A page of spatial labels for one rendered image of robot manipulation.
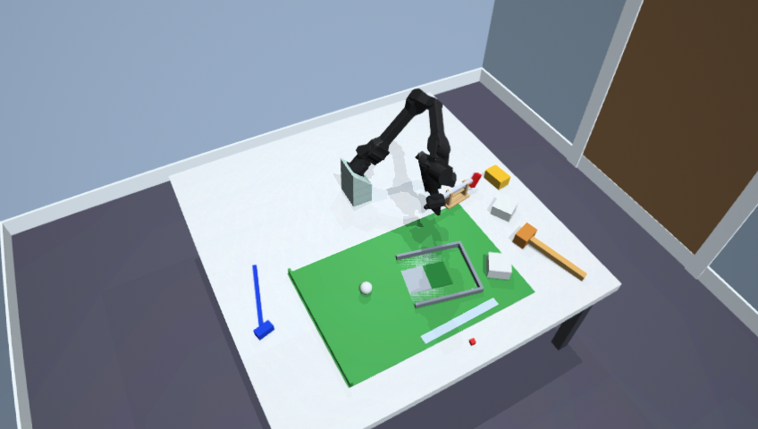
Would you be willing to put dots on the yellow box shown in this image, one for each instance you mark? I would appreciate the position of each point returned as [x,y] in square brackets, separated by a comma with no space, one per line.
[496,176]

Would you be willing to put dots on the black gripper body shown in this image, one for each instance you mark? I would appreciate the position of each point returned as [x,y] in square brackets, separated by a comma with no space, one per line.
[435,200]

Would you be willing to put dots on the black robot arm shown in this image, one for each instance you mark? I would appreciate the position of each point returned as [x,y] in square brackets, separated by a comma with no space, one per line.
[436,165]

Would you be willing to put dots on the green flat mat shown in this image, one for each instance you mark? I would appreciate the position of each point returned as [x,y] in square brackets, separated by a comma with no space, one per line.
[373,332]

